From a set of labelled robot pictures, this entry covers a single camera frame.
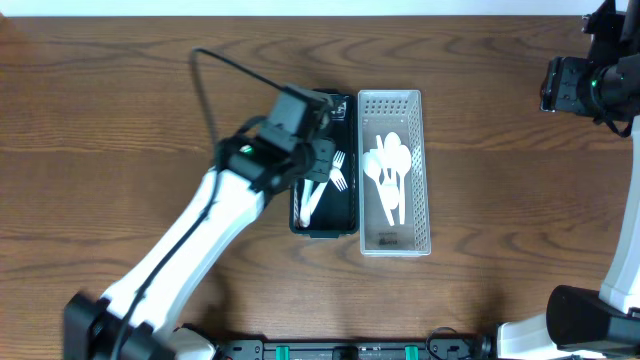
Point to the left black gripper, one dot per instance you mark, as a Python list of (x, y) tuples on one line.
[(320, 160)]

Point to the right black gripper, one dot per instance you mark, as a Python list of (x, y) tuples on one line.
[(568, 90)]

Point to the white plastic fork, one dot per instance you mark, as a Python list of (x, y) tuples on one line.
[(317, 193), (338, 179)]

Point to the dark green plastic basket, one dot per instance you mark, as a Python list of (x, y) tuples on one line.
[(337, 212)]

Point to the white plastic spoon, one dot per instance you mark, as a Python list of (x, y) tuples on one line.
[(390, 145), (403, 164), (372, 168)]

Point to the short white spoon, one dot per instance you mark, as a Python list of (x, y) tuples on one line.
[(304, 212)]

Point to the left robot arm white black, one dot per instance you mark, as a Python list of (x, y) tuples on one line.
[(135, 318)]

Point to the clear plastic basket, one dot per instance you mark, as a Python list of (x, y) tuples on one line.
[(380, 112)]

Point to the black mounting rail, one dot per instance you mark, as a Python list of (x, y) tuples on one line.
[(350, 350)]

